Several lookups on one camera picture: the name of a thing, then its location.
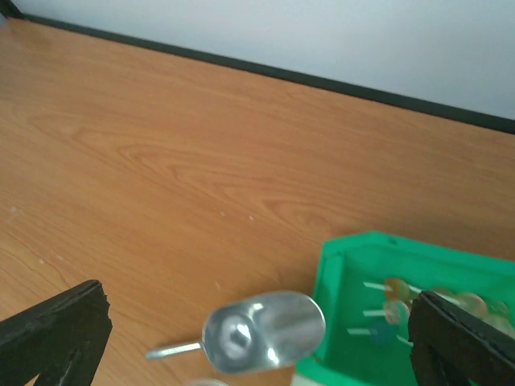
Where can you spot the green plastic bin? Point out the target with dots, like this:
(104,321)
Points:
(364,286)

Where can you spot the clear glass jar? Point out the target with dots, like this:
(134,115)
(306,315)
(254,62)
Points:
(206,382)

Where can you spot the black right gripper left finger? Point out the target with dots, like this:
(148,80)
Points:
(59,341)

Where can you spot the silver metal scoop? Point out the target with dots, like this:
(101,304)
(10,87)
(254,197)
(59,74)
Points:
(261,333)

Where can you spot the white plastic bin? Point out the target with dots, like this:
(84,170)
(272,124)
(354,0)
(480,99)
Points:
(300,380)

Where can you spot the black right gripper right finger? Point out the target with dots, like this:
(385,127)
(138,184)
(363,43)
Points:
(453,347)

